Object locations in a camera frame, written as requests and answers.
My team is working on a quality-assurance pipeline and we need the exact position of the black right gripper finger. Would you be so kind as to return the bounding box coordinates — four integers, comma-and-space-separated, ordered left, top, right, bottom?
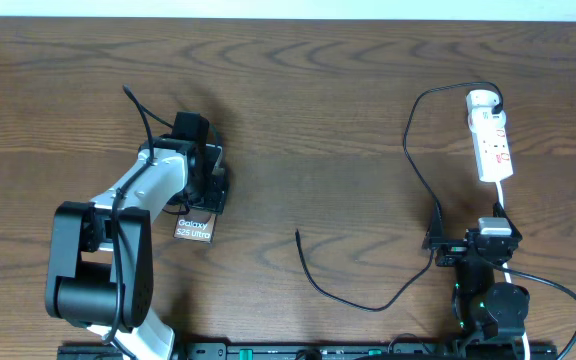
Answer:
492, 202, 522, 239
422, 204, 444, 249

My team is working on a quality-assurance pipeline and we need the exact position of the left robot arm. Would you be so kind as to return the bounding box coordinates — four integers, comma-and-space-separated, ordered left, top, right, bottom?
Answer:
45, 137, 227, 359

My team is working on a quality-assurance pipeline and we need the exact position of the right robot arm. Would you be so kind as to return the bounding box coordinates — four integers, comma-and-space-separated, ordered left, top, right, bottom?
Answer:
423, 203, 530, 343

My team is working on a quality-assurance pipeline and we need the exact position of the white USB charger adapter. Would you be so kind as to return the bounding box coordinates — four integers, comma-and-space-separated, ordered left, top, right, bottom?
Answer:
466, 89, 507, 127

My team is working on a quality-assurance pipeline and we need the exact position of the white power strip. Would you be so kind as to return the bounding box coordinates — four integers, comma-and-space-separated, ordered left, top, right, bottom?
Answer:
468, 107, 513, 183

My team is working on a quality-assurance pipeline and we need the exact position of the black mounting rail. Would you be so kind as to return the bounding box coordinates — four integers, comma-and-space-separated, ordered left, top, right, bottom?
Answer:
57, 341, 559, 360

